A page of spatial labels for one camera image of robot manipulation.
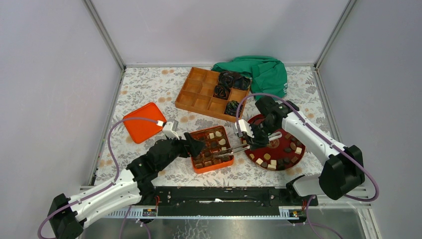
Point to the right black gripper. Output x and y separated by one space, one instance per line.
256 142

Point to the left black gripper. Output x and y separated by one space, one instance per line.
195 147

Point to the red round plate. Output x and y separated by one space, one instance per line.
279 154

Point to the orange chocolate box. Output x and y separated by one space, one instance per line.
204 162

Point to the metal serving tongs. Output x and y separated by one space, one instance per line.
231 151

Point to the orange box lid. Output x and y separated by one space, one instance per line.
142 123

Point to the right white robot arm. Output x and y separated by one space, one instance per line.
342 165

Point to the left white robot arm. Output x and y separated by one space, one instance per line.
69 216

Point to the floral table mat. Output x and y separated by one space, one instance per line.
162 86

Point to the wooden compartment organizer tray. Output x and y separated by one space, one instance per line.
197 95

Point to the dark rolled fabric front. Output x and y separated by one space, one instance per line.
233 108

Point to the dark rolled fabric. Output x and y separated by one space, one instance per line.
221 92
233 108
231 79

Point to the green cloth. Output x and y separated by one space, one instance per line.
268 74

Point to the dark rolled fabric middle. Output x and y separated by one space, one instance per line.
221 92

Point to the dark rolled fabric back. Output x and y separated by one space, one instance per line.
231 79

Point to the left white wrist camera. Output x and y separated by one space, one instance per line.
169 128

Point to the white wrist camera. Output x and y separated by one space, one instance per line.
169 128
243 129

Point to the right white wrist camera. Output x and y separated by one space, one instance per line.
243 129

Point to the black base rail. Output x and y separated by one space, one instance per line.
172 201

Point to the aluminium frame rail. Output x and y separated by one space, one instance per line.
358 198

